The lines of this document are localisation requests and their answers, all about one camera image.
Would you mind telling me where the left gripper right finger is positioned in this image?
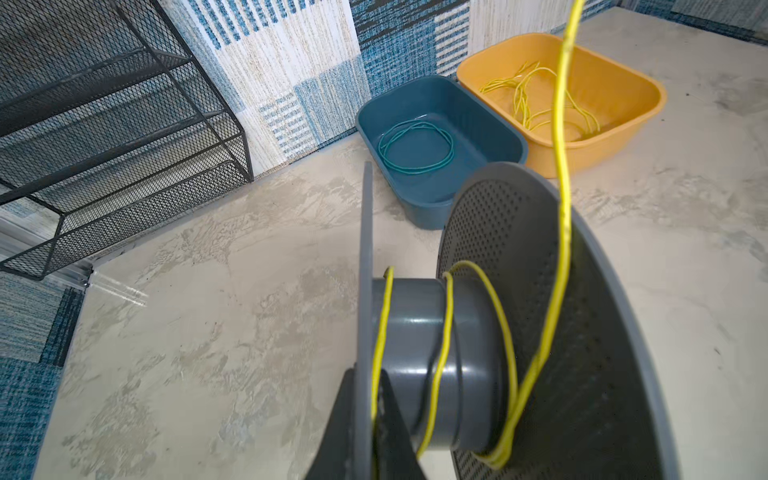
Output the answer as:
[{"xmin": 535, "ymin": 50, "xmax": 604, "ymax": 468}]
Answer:
[{"xmin": 373, "ymin": 371, "xmax": 426, "ymax": 480}]

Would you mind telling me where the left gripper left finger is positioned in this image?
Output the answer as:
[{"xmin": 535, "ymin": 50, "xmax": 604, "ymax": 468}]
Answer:
[{"xmin": 305, "ymin": 369, "xmax": 355, "ymax": 480}]

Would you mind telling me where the yellow cable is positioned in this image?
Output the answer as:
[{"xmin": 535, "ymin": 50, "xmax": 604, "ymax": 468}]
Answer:
[
  {"xmin": 478, "ymin": 59, "xmax": 601, "ymax": 138},
  {"xmin": 368, "ymin": 0, "xmax": 588, "ymax": 470}
]

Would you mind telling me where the dark grey spool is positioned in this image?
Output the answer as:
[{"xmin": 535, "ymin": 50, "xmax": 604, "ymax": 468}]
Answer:
[{"xmin": 351, "ymin": 163, "xmax": 679, "ymax": 479}]

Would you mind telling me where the teal plastic bin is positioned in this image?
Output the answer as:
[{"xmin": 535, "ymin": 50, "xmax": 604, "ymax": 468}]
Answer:
[{"xmin": 356, "ymin": 75, "xmax": 528, "ymax": 230}]

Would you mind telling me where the yellow plastic bin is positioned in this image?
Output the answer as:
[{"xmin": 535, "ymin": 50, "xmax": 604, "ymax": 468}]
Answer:
[{"xmin": 457, "ymin": 33, "xmax": 667, "ymax": 178}]

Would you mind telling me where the green cable coil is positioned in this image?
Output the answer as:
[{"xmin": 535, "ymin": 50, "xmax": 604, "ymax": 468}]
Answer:
[{"xmin": 376, "ymin": 118, "xmax": 456, "ymax": 176}]

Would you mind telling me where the black wire shelf rack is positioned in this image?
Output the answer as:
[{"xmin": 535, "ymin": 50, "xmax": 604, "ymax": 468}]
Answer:
[{"xmin": 1, "ymin": 1, "xmax": 254, "ymax": 280}]

